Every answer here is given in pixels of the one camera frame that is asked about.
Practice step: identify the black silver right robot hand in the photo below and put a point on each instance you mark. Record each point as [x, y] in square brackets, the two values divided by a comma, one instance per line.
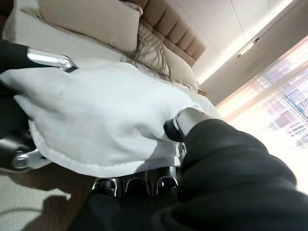
[228, 180]

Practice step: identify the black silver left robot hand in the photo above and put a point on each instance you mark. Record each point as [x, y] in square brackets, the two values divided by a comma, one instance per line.
[12, 54]

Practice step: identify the white duvet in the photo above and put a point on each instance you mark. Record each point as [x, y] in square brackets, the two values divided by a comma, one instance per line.
[96, 108]

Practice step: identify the beige bed with headboard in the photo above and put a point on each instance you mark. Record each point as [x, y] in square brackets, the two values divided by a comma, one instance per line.
[60, 45]

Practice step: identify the beige pillow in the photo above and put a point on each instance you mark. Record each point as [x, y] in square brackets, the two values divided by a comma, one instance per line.
[96, 21]
[183, 69]

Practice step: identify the large window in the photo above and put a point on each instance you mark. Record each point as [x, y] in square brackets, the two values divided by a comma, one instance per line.
[284, 108]

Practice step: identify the woven fringed decorative pillow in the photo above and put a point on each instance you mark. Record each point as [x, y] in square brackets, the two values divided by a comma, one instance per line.
[144, 36]

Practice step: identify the small ceiling light fixture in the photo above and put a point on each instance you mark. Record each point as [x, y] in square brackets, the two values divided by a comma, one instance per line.
[247, 48]

